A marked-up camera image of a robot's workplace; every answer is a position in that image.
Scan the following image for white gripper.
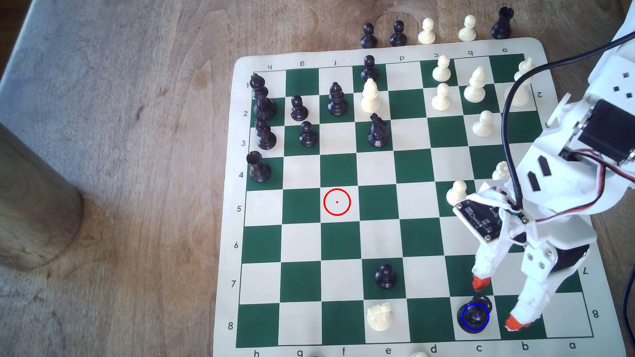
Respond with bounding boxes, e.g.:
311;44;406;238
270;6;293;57
470;143;609;332

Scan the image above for black chess queen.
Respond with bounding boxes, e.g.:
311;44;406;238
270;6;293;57
456;295;493;334

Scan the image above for black chess pawn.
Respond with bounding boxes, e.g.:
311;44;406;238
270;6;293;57
290;95;309;122
360;23;378;49
375;263;397;289
360;55;379;81
389;20;408;47
299;121;318;147

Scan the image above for white chess knight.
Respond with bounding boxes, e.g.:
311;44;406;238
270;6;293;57
366;302;394;332

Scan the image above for white chess bishop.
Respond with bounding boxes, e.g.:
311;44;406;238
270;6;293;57
360;78;383;114
464;67;487;103

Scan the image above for black chess knight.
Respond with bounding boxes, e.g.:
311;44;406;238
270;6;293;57
368;113;391;148

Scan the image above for green and white chess mat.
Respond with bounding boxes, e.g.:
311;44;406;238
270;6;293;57
212;37;627;357

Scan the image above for black chess bishop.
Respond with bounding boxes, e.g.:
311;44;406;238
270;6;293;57
327;83;348;116
254;118;277;150

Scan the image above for black chess rook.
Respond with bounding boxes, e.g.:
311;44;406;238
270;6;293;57
490;6;514;40
247;151;272;182

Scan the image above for black chess king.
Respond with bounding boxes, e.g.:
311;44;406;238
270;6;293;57
249;73;277;121

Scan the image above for black camera circuit board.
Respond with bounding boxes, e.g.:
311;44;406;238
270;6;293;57
452;194;527;245

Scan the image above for red white black servo wires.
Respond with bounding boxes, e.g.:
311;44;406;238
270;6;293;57
516;149;635;224

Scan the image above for round wooden post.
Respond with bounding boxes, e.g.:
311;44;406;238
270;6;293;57
0;121;84;271

